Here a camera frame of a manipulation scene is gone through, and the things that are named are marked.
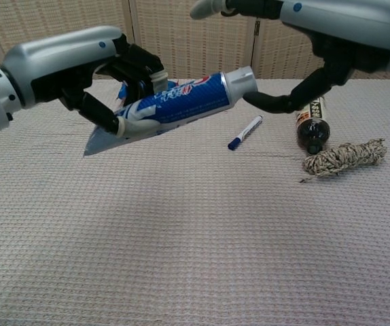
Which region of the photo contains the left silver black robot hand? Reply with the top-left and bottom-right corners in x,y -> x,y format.
1,26 -> 169,139

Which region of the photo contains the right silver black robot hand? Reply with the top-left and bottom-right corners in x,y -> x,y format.
190,0 -> 390,115

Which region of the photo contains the blue white toothpaste tube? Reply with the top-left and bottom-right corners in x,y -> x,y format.
83,65 -> 259,158

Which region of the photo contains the blue white marker pen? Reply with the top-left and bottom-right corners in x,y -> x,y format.
227,115 -> 264,151

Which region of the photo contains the blue snack bag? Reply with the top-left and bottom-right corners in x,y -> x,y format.
114,79 -> 130,103

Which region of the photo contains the brown drink bottle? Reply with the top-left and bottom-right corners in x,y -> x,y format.
295,96 -> 332,154

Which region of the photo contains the white woven tablecloth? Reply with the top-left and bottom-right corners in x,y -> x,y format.
0,77 -> 390,326

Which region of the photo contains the beige brown rope bundle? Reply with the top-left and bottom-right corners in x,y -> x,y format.
298,137 -> 388,185

